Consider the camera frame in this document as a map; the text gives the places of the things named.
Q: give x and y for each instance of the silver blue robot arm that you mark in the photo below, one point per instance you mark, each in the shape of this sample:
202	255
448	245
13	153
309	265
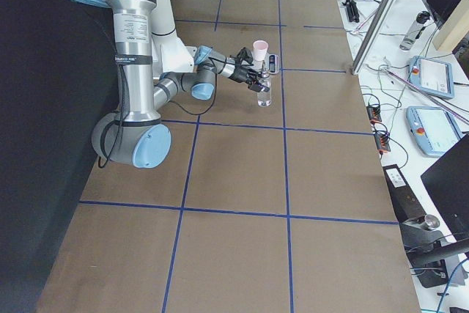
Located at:
134	134

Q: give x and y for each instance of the black folded tripod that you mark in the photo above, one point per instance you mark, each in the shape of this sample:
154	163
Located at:
352	11

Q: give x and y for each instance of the grabber stick pink shaft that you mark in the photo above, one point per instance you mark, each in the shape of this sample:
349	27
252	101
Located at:
449	107

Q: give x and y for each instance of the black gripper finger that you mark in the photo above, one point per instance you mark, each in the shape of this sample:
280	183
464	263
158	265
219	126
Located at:
260	74
257	86

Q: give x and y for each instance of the far blue teach pendant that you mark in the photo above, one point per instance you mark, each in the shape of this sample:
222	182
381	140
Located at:
432	76

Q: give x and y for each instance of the blue teach pendant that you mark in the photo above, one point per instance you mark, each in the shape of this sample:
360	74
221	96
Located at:
434	129
432	76

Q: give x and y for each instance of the black orange terminal strip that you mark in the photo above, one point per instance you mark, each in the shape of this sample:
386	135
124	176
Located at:
380	132

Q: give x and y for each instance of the near blue teach pendant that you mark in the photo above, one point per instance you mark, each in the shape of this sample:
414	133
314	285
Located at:
434	129

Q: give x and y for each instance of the clear water bottle black cap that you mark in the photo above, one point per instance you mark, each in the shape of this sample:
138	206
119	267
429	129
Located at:
414	31

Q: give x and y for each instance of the clear glass sauce bottle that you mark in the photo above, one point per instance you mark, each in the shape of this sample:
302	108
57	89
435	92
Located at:
264	97

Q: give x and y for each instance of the grey digital kitchen scale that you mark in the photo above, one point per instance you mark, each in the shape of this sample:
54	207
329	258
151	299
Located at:
272	64

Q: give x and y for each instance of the pink plastic cup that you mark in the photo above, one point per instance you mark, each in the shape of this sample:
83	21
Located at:
260	48

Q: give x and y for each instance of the white pillar with base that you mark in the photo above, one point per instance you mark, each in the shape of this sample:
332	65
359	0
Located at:
169	53

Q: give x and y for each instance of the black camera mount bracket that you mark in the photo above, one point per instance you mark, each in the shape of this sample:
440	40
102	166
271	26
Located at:
245	55

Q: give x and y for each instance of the black monitor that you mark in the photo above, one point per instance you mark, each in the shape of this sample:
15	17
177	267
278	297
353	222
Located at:
446	182

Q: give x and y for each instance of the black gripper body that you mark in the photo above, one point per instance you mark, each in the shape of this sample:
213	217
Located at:
241	73

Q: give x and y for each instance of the black box white label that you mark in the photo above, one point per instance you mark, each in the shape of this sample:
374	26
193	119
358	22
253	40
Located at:
405	203

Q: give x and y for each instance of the aluminium frame post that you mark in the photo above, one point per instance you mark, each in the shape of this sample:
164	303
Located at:
371	36

